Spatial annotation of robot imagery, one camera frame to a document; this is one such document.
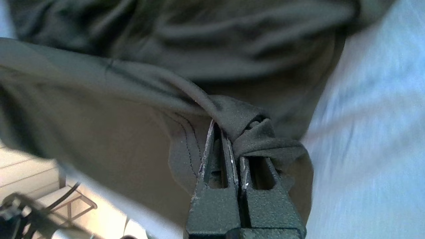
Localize blue bed sheet mattress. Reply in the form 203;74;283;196
0;0;425;239

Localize black printed t-shirt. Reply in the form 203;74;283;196
0;0;395;229

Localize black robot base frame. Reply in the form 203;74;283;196
0;192;97;239

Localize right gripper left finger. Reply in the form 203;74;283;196
185;119;241;239

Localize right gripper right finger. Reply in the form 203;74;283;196
238;156;306;239

